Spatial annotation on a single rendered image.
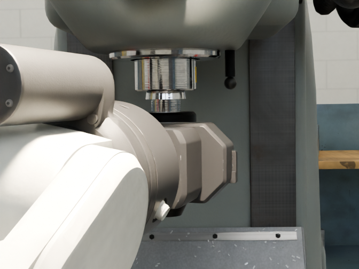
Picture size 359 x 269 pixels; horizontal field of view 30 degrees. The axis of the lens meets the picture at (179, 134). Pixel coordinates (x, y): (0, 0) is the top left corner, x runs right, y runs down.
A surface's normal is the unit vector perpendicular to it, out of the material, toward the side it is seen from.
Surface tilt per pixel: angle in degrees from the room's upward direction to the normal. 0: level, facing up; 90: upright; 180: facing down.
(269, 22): 153
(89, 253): 101
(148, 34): 148
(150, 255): 62
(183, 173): 90
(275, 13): 117
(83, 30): 136
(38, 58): 47
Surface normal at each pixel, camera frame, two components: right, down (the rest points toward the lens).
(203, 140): -0.29, 0.06
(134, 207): 0.94, 0.18
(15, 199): -0.23, -0.23
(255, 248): -0.04, -0.37
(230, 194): -0.04, 0.06
